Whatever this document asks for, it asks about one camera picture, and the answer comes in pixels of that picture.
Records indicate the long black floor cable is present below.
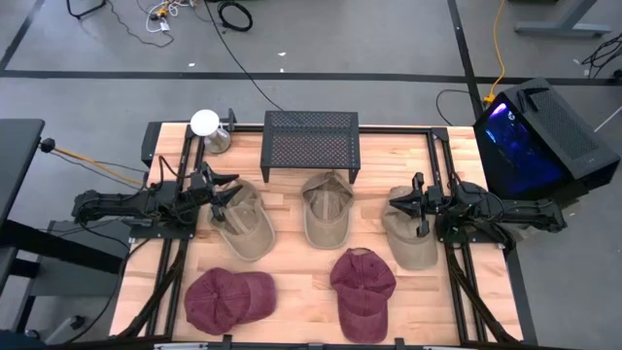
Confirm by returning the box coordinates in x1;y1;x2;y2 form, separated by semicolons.
202;0;287;112

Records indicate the yellow extension cable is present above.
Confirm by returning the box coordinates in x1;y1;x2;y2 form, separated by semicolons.
482;0;508;106

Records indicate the tan baseball cap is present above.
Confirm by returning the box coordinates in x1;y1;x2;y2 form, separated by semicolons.
299;169;356;251
380;185;439;271
207;178;277;263

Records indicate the black perforated metal shelf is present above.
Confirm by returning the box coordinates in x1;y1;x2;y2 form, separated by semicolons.
259;110;362;185

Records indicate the white cable bundle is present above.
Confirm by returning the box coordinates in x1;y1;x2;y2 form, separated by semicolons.
144;0;196;34

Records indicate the black desk leg frame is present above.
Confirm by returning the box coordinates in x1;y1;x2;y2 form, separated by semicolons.
0;218;125;336

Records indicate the black cable tangle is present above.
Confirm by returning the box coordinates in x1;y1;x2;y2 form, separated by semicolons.
580;31;622;80

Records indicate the thin black cable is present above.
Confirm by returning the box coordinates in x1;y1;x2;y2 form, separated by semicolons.
104;0;175;49

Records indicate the black cable loop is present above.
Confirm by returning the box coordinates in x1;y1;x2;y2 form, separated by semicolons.
434;87;483;127

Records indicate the black aluminium table frame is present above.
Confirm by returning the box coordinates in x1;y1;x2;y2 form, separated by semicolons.
109;107;539;350

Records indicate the black desk top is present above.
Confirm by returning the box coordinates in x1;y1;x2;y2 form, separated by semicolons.
0;118;47;229

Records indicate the white mushroom lamp brass base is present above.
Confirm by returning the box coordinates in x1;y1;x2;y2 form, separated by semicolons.
190;109;232;156

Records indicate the maroon baseball cap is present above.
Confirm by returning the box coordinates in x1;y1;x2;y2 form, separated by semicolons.
183;266;278;336
328;247;397;345

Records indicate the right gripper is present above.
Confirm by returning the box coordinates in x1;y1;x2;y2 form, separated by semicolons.
389;171;446;239

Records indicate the black computer tower blue light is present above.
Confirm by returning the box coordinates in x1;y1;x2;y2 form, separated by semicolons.
472;77;622;221

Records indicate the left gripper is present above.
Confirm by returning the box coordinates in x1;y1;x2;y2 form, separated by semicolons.
187;161;245;223

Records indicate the coiled black cable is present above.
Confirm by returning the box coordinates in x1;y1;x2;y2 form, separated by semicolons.
216;0;255;33

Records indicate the orange cable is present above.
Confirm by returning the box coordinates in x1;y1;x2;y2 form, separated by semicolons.
48;145;146;188

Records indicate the grey desk foot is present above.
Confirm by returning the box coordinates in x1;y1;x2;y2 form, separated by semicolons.
513;0;613;39

